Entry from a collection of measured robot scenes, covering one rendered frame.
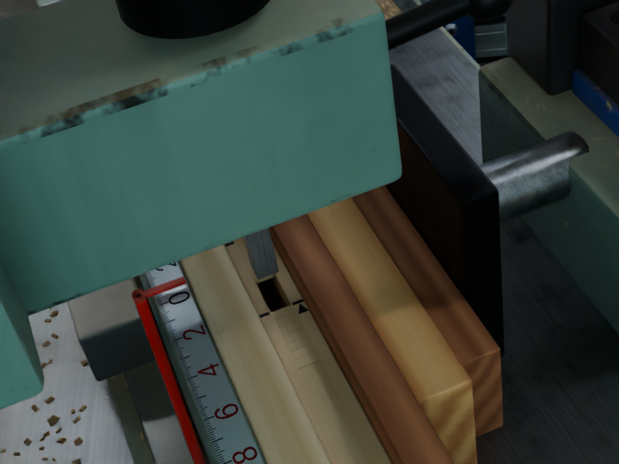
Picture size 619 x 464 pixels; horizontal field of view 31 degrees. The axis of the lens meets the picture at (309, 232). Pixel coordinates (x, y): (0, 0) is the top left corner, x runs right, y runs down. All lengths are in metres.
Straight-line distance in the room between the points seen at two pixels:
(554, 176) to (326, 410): 0.13
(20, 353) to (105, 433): 0.26
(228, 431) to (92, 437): 0.23
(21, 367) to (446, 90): 0.32
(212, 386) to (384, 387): 0.06
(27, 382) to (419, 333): 0.14
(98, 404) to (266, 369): 0.22
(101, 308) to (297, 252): 0.18
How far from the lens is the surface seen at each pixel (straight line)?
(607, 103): 0.46
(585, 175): 0.44
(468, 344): 0.40
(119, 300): 0.58
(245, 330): 0.41
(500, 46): 1.09
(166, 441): 0.56
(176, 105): 0.33
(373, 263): 0.42
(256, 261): 0.42
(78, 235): 0.35
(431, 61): 0.61
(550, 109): 0.48
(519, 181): 0.44
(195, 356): 0.40
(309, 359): 0.41
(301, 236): 0.44
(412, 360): 0.39
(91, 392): 0.61
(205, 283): 0.43
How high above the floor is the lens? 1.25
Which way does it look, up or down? 43 degrees down
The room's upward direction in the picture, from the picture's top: 11 degrees counter-clockwise
